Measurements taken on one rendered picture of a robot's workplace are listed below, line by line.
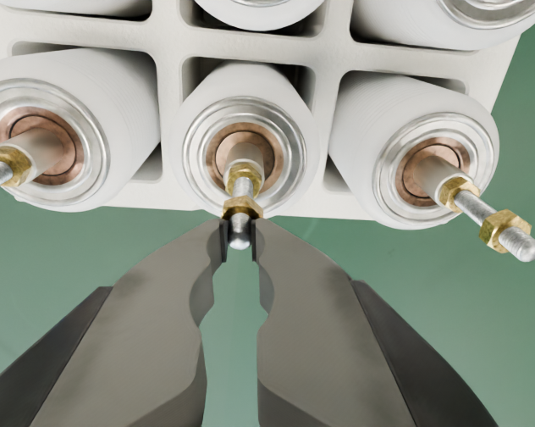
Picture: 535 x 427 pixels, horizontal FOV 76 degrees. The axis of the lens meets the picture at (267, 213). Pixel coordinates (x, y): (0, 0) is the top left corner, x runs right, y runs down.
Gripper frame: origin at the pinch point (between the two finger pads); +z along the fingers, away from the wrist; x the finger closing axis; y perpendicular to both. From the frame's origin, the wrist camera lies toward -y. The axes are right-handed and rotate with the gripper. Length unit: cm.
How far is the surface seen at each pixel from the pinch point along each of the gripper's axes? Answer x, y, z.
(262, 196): 1.1, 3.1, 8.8
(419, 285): 29, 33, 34
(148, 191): -8.5, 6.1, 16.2
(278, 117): 2.0, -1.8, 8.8
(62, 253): -30, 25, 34
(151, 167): -9.0, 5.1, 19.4
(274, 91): 1.8, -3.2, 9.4
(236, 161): -0.3, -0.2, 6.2
